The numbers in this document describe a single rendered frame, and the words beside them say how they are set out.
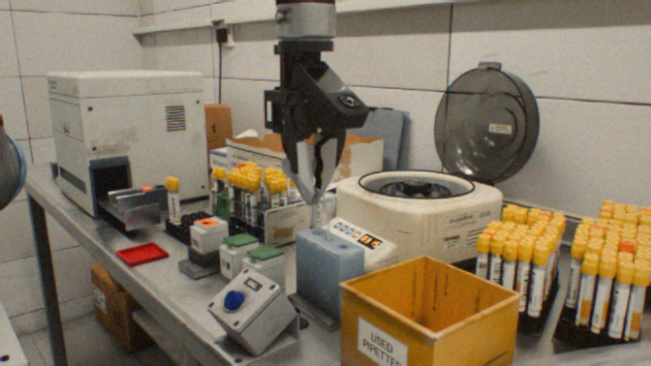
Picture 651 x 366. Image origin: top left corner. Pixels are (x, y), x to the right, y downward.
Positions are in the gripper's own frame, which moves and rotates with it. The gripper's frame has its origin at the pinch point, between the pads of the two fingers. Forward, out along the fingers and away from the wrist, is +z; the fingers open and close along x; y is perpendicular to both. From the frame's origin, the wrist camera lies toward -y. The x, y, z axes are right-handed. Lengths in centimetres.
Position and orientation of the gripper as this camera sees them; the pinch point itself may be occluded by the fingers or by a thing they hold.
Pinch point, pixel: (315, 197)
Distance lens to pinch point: 66.2
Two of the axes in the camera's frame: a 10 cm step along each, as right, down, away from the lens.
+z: 0.0, 9.7, 2.5
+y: -5.7, -2.0, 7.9
